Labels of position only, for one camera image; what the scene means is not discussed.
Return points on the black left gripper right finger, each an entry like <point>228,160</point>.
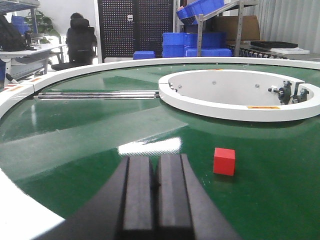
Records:
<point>184,211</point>

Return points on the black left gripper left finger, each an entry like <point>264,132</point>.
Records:
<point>121,210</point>

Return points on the red cube block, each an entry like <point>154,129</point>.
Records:
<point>224,161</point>

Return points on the steel conveyor rollers left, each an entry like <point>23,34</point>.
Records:
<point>109,95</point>

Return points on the blue crate on floor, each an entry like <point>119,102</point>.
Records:
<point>143,54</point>

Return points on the stacked blue crates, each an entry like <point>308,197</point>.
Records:
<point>185,45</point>

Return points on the black office chair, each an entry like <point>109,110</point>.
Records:
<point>80,40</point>

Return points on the white desk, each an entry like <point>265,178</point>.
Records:
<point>25,63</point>

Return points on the black perforated panel cabinet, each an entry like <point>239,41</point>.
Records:
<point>127,26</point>

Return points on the black tray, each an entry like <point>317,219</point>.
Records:
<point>274,44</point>

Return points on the potted green plant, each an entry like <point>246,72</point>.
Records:
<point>45,26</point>

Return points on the metal rack with bins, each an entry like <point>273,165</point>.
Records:
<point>200,11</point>

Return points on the black backpack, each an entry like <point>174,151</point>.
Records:
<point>10,38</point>

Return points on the white inner ring guard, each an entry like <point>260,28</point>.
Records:
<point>241,95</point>

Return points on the white ring guard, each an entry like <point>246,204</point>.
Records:
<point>241,95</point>
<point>15,93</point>

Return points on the white outer ring guard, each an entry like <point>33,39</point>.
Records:
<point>15,93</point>

